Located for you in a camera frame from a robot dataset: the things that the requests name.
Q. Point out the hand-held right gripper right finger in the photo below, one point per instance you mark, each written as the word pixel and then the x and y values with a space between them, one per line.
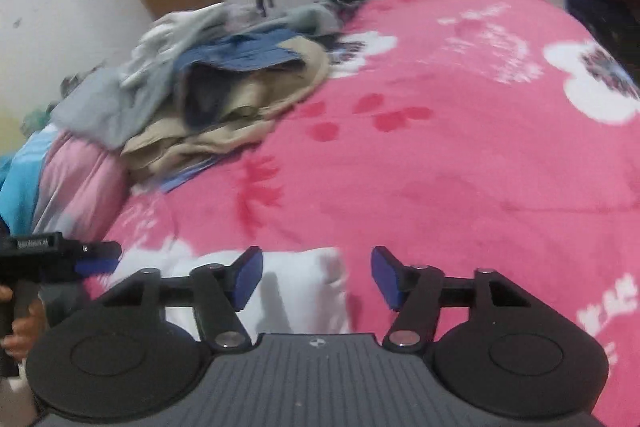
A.
pixel 387 279

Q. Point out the blue patterned cloth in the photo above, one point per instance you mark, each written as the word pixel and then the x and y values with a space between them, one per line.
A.
pixel 192 172

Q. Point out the blue denim garment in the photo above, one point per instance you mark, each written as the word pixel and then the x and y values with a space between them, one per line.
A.
pixel 250 52

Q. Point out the beige garment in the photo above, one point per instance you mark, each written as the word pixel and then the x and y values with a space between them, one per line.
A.
pixel 240 127

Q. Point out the person's left hand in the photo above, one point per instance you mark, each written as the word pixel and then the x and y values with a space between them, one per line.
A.
pixel 32 329

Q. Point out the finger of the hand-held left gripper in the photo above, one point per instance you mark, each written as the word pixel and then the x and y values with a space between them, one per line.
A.
pixel 97 264

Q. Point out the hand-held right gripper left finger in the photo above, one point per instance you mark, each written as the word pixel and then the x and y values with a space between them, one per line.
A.
pixel 247 279

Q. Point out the grey garment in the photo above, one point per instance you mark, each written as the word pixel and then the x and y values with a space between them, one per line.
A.
pixel 115 102

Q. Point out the pink floral blanket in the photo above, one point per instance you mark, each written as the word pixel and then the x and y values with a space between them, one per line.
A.
pixel 450 157

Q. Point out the white sweatshirt with orange outline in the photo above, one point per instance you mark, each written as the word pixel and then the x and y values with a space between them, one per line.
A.
pixel 300 282

